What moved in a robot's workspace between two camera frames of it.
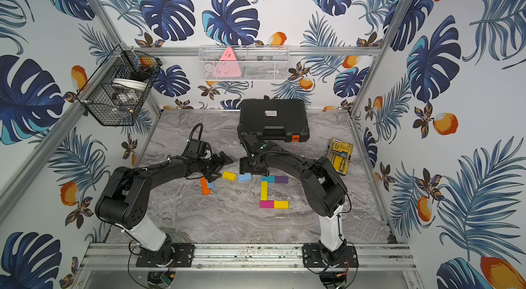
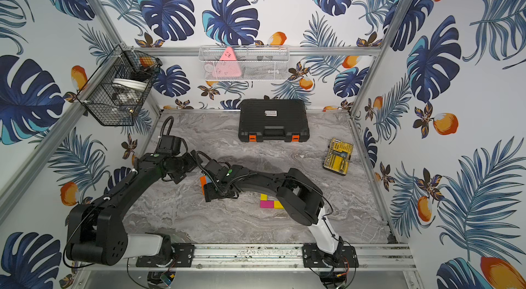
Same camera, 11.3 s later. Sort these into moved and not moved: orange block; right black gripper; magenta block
Moved: right black gripper
Not moved: orange block; magenta block
